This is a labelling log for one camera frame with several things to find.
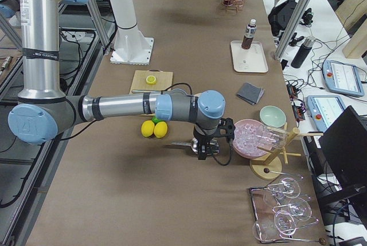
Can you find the lower teach pendant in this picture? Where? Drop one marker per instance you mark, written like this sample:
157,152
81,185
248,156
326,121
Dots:
324,110

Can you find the wine glass lower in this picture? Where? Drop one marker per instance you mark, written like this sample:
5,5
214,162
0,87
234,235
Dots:
280,228

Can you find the yellow lemon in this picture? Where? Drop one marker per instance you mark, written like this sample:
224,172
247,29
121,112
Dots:
147,128
160,129

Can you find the metal ice scoop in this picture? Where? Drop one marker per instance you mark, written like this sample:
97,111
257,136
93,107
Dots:
192,144

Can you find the yellow lemon right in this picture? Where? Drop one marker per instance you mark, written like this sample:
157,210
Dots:
160,129

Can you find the half lemon slice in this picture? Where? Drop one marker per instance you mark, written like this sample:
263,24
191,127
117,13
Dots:
151,80

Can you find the wooden cup holder tree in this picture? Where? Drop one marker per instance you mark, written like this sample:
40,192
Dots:
269,166

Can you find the teach pendant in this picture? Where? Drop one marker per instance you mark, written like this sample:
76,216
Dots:
342,78
324,110

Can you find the pink bowl of ice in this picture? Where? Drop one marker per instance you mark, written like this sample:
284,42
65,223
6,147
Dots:
248,134

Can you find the black monitor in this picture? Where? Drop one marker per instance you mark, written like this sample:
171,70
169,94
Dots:
344,147

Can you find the bamboo cutting board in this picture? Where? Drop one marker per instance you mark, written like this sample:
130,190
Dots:
164,80

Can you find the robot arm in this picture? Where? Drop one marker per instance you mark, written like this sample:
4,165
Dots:
9,8

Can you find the mint green bowl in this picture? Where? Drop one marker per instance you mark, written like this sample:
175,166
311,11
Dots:
272,116

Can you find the wine glass upper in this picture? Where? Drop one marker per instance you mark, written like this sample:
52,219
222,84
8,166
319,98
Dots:
285,188

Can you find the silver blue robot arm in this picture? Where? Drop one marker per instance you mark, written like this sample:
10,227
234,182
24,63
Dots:
44,110

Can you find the wine glass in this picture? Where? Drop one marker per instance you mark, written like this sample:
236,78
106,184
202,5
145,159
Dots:
285,188
280,228
297,207

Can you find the brown drink bottle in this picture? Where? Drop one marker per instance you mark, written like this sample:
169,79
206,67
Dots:
249,34

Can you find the black thermos bottle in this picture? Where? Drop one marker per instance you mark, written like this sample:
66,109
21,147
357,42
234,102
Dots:
303,52

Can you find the upper teach pendant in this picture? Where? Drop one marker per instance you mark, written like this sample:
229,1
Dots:
342,78

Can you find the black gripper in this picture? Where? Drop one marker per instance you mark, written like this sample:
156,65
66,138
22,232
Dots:
203,139

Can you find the wine glass middle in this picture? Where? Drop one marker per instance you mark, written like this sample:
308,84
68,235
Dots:
297,207

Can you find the green lime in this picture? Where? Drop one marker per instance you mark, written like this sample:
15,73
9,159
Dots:
155,120

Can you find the yellow lemon left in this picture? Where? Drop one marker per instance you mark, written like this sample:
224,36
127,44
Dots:
147,128

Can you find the grey folded cloth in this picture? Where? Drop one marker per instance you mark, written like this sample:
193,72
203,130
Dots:
250,93

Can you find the cream rabbit tray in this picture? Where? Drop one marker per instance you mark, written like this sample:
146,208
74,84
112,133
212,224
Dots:
250,60

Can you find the aluminium frame post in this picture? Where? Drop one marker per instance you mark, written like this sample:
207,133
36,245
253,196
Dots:
293,22

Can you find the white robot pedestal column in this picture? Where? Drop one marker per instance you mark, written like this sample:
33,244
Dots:
130,45

